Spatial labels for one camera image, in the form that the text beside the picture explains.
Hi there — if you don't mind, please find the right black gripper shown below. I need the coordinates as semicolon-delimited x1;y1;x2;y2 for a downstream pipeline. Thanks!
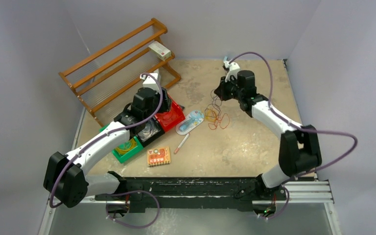
214;75;244;102

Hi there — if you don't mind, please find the purple cable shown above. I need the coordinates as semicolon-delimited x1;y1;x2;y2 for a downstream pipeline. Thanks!
139;121;160;139
204;89;224;124

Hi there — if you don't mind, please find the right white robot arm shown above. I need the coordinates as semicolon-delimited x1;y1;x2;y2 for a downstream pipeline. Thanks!
214;70;322;199

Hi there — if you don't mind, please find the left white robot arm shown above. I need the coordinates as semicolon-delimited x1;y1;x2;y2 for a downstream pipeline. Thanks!
43;87;172;208

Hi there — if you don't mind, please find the red plastic bin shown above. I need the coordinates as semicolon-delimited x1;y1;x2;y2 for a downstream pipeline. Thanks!
154;99;186;132

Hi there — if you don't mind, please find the black plastic bin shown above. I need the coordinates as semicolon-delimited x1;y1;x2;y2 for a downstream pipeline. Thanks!
137;117;165;147

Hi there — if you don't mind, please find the wooden shelf rack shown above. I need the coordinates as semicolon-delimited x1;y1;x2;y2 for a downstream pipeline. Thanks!
58;18;181;126

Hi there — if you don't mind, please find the white red carton box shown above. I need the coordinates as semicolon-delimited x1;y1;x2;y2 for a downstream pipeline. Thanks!
148;41;172;61

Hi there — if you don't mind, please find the blue toothbrush blister pack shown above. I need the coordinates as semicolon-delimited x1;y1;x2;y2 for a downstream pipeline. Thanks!
175;110;205;136

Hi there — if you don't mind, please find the green plastic bin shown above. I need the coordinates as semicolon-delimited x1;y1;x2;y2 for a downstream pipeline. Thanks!
112;136;143;164

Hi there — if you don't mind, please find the white orange pen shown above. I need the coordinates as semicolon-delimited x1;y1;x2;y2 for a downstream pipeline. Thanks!
174;133;190;154

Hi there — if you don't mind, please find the orange snack packet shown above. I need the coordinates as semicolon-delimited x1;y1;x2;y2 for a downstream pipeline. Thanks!
146;147;171;167

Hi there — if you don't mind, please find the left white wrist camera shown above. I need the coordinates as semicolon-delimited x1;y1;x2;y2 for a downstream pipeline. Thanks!
140;72;161;92

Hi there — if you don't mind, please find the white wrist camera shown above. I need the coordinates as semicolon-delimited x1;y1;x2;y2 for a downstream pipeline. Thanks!
140;72;161;92
223;60;240;82

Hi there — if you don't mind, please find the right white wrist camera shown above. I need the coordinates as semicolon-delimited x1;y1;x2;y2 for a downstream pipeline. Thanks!
223;60;240;82

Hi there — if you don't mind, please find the yellow cable coil in bin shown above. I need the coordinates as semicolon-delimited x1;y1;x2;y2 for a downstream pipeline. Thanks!
116;138;139;156

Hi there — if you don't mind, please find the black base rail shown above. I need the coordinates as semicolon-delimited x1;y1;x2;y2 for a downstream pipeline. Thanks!
94;176;334;214

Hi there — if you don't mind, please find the base purple hose loop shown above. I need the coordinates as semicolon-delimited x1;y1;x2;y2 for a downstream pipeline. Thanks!
105;189;161;229

